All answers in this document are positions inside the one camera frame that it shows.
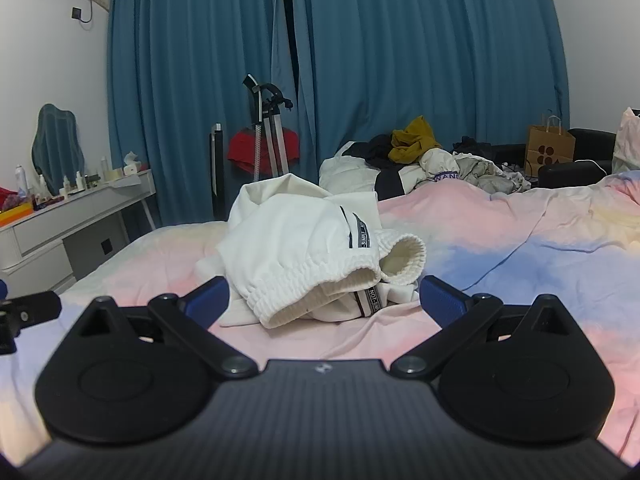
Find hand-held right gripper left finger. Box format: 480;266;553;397
65;276;260;380

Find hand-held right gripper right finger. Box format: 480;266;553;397
389;275;588;381

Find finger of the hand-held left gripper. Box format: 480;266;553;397
0;290;63;339

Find white pants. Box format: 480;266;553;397
215;174;427;330

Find white dressing desk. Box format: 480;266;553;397
0;169;157;295

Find pastel bed sheet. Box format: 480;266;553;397
0;170;640;466

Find orange tray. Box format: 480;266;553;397
0;206;35;227

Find slim standing panel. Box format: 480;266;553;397
208;124;226;222

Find grey crumpled cloth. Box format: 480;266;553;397
452;152;532;195

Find red cloth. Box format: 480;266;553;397
227;129;302;175

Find white and black jacket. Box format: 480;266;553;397
319;147;461;202

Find mustard cloth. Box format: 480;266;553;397
389;115;444;165

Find wavy vanity mirror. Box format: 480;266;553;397
31;104;79;184

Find black cloth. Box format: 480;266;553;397
344;134;402;167

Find brown paper bag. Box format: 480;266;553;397
523;114;577;177

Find black sofa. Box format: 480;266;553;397
537;127;619;189

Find blue curtain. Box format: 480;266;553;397
106;0;301;228
287;0;571;186

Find white plastic bag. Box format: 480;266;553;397
612;107;640;174

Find wall socket with cable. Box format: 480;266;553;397
69;0;97;25

